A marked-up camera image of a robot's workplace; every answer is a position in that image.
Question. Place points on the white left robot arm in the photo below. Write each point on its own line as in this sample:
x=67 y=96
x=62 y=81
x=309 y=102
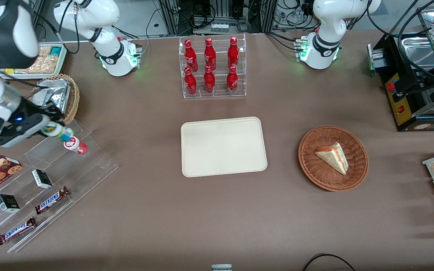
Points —
x=324 y=45

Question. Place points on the white power strip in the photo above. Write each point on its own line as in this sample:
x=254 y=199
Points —
x=219 y=27

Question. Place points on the silver foil tray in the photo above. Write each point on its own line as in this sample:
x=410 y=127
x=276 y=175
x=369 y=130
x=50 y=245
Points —
x=57 y=94

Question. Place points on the clear acrylic bottle rack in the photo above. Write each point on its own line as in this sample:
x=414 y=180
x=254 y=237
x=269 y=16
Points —
x=213 y=96

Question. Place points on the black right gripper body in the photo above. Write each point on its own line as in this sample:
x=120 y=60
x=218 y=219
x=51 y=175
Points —
x=36 y=110

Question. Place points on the clear acrylic stepped display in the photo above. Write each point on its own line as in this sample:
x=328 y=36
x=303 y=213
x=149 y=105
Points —
x=89 y=169

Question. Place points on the Snickers chocolate bar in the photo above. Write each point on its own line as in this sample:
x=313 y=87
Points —
x=16 y=230
x=51 y=200

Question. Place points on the red gum bottle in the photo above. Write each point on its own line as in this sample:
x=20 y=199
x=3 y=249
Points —
x=74 y=145

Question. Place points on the beige plastic tray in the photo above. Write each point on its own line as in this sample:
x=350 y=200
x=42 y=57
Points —
x=222 y=146

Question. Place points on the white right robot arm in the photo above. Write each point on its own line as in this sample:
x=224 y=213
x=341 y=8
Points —
x=106 y=45

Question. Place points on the round brown wicker basket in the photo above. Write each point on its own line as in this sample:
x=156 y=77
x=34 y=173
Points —
x=315 y=169

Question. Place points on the wrapped triangle sandwich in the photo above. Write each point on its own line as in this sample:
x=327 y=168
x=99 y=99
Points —
x=333 y=158

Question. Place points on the yellow snack packet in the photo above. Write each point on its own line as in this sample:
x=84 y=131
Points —
x=9 y=70

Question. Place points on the small grey device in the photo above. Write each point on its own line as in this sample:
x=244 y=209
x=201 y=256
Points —
x=221 y=267

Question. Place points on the black sealing machine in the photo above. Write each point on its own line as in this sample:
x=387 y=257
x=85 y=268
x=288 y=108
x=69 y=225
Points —
x=405 y=113

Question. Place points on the clear bag of crackers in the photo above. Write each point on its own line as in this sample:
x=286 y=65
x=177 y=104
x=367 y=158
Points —
x=42 y=64
x=45 y=51

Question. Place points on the green gum bottle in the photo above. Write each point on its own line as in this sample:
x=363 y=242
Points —
x=57 y=131

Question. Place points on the teal snack packet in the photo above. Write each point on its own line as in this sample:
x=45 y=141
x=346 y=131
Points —
x=55 y=51

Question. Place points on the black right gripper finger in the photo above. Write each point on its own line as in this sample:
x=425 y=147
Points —
x=59 y=122
x=54 y=112

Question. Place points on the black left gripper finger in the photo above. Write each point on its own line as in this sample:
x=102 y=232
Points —
x=413 y=83

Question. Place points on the small dark green box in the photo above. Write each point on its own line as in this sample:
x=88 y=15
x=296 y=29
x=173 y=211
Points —
x=42 y=179
x=8 y=203

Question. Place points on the light wicker basket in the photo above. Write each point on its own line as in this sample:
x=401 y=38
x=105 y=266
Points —
x=74 y=98

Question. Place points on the white snack bin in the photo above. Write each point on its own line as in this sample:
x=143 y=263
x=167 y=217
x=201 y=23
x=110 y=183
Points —
x=63 y=60

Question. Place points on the red cola bottle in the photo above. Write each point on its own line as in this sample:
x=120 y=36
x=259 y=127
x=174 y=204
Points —
x=233 y=52
x=190 y=84
x=210 y=54
x=209 y=82
x=190 y=56
x=232 y=82

